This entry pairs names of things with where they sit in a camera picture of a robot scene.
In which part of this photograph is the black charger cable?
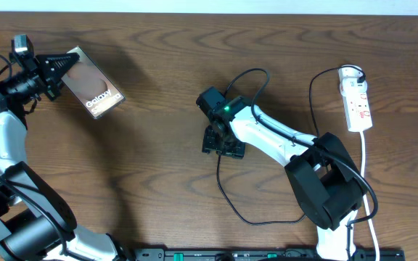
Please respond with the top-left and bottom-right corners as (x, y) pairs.
(216, 66), (366, 226)

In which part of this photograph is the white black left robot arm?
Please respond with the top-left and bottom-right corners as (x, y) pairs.
(0, 51), (134, 260)

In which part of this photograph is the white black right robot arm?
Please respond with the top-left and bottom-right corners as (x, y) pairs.
(196, 87), (376, 260)

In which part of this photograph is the white charger adapter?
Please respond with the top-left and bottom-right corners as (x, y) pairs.
(340, 78), (368, 96)

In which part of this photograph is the white power strip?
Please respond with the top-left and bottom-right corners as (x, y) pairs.
(338, 65), (373, 133)

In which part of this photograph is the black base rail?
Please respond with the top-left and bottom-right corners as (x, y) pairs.
(133, 245), (406, 261)

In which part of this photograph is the white power strip cord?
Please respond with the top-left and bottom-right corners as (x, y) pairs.
(359, 130), (381, 261)

